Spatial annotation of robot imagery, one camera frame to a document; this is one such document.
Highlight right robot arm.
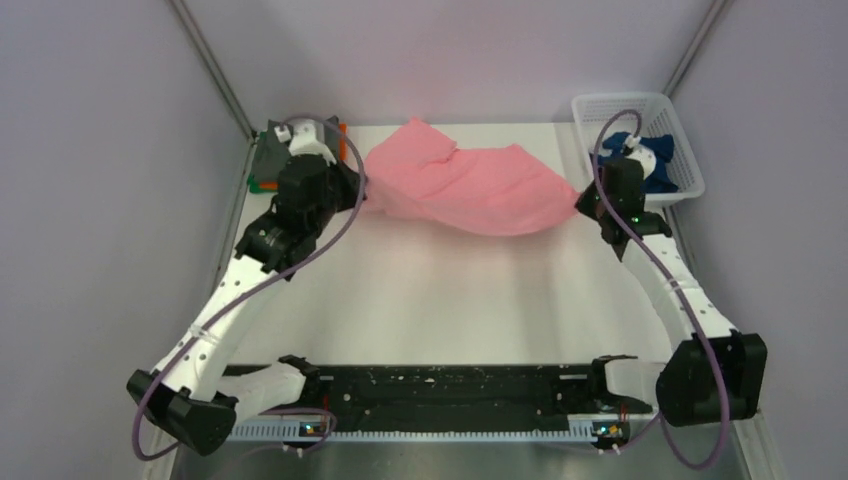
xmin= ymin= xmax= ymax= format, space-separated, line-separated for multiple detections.
xmin=576 ymin=156 xmax=768 ymax=427

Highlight orange folded t-shirt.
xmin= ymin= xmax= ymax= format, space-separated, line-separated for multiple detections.
xmin=257 ymin=120 xmax=348 ymax=193

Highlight white cable duct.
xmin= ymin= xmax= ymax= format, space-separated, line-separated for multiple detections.
xmin=227 ymin=417 xmax=629 ymax=444

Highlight aluminium frame post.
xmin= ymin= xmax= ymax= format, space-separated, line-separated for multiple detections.
xmin=166 ymin=0 xmax=256 ymax=139
xmin=662 ymin=0 xmax=734 ymax=98

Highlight pink t-shirt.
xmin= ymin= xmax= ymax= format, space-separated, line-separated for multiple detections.
xmin=363 ymin=118 xmax=579 ymax=237

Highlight green folded t-shirt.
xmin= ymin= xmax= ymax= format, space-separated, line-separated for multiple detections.
xmin=246 ymin=131 xmax=266 ymax=194

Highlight grey folded t-shirt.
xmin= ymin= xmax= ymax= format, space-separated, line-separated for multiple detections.
xmin=248 ymin=119 xmax=347 ymax=193

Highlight blue t-shirt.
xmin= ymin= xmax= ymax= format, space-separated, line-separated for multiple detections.
xmin=598 ymin=132 xmax=679 ymax=194

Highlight right aluminium frame post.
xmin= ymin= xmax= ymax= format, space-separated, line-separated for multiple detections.
xmin=662 ymin=0 xmax=734 ymax=98

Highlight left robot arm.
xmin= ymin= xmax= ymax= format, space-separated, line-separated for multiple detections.
xmin=126 ymin=114 xmax=367 ymax=461

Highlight white plastic basket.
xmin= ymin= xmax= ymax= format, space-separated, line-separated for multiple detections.
xmin=571 ymin=92 xmax=705 ymax=208

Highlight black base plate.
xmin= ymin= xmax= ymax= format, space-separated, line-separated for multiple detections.
xmin=288 ymin=364 xmax=653 ymax=433

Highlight left aluminium frame post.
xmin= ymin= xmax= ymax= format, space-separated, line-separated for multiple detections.
xmin=166 ymin=0 xmax=256 ymax=139

